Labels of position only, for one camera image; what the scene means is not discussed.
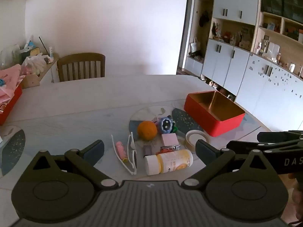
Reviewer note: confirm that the clear tape roll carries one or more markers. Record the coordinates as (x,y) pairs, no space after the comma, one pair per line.
(189,141)

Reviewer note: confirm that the small red wrapper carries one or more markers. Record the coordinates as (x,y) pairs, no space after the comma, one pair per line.
(160,152)

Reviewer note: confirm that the white plastic bottle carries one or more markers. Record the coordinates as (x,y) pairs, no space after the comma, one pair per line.
(259,48)

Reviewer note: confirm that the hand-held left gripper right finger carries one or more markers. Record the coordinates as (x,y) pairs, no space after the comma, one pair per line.
(204,152)

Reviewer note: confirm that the white tote bag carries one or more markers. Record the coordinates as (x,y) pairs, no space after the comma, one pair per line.
(195,46)

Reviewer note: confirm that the person's right hand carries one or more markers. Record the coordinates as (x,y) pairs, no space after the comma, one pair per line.
(297,197)

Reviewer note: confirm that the wooden chair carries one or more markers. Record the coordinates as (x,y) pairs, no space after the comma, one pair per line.
(81,67)

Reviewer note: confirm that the row of shoes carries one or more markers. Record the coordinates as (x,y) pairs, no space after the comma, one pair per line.
(216,86)

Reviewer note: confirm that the white plastic bag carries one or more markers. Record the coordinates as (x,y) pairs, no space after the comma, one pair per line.
(35,63)

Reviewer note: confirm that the small dark purple block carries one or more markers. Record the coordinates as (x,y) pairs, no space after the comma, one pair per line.
(147,150)

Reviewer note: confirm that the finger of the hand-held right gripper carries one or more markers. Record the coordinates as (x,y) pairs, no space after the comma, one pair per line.
(279,136)
(241,144)

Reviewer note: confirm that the white wall cabinet unit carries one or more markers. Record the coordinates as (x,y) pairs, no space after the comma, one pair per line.
(260,82)

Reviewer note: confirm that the white sunglasses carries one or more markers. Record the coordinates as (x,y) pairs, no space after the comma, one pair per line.
(132,156)

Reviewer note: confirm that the orange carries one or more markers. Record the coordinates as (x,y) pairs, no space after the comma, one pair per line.
(147,130)

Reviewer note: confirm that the red storage box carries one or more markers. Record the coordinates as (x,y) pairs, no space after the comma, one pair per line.
(11,104)

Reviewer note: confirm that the dark hanging bag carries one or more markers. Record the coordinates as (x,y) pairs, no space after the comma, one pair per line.
(204,19)

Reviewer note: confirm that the metal nail clipper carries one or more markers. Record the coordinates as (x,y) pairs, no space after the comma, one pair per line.
(171,148)

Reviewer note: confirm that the clear plastic bag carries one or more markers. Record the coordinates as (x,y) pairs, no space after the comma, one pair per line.
(9,56)

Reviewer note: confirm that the white and yellow bottle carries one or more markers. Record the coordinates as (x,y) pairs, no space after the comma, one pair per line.
(169,162)

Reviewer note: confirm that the red tin box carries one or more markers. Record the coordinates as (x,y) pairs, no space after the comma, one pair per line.
(219,120)

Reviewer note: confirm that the blue plush toy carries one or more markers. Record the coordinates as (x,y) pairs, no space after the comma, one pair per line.
(166,124)

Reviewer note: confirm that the pink square block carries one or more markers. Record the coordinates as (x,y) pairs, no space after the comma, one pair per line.
(169,140)

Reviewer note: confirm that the pink lip balm tube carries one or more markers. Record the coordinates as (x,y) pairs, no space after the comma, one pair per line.
(121,151)

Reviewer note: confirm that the white jar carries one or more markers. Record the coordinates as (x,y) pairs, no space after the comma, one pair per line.
(292,67)

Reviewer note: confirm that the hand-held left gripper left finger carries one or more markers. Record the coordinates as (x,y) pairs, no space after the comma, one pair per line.
(94,151)

